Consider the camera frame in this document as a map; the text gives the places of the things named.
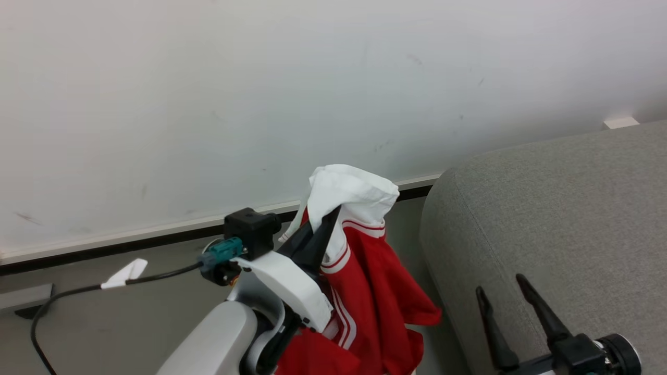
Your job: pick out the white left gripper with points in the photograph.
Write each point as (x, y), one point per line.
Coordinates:
(292, 286)

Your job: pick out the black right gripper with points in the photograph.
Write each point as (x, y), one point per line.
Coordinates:
(583, 357)

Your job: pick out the red and white garment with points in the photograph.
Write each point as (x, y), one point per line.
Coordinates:
(375, 291)

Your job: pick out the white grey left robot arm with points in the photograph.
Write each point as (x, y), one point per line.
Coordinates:
(216, 338)

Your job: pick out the grey fabric sofa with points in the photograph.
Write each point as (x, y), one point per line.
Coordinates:
(552, 219)

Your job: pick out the white skirting board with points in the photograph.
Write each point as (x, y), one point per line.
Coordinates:
(156, 232)

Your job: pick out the grey flat floor plate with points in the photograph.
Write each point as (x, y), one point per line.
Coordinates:
(23, 299)

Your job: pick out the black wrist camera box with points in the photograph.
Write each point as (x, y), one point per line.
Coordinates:
(251, 229)

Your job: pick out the small white wall block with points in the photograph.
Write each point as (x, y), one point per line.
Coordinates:
(621, 123)

